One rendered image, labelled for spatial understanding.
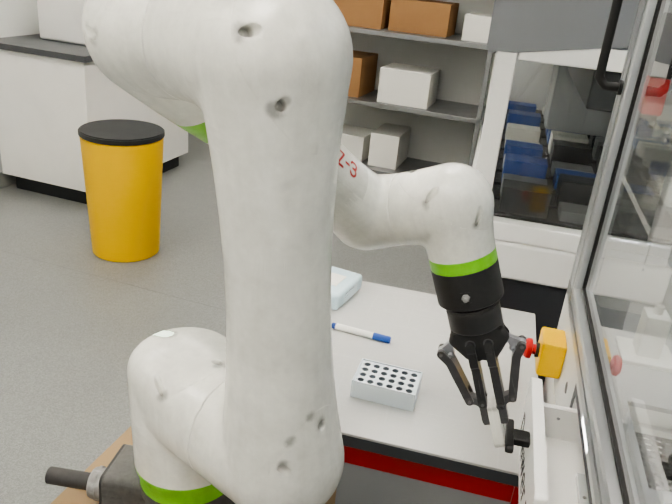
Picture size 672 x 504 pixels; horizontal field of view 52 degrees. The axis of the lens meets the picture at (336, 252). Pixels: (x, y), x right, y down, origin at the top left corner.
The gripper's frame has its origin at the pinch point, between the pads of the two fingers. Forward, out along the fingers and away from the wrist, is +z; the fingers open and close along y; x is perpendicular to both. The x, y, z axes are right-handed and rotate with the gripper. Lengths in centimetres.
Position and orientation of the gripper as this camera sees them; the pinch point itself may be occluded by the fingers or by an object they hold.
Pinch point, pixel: (496, 422)
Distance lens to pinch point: 107.6
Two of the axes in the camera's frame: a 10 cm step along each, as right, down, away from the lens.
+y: -9.4, 1.4, 3.1
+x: -2.4, 3.7, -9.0
